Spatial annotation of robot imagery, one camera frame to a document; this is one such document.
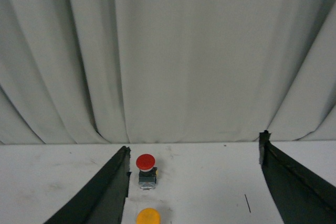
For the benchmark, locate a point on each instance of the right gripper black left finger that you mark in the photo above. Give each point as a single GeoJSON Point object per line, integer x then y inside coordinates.
{"type": "Point", "coordinates": [102, 198]}

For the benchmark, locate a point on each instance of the white pleated curtain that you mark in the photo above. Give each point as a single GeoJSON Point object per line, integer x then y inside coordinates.
{"type": "Point", "coordinates": [166, 71]}

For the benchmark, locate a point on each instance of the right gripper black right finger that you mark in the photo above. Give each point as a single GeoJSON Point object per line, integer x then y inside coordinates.
{"type": "Point", "coordinates": [300, 195]}

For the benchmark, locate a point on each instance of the red push button switch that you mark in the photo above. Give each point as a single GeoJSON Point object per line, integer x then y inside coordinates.
{"type": "Point", "coordinates": [147, 171]}

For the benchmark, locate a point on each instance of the yellow push button switch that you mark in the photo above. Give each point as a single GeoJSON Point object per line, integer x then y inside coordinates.
{"type": "Point", "coordinates": [148, 216]}

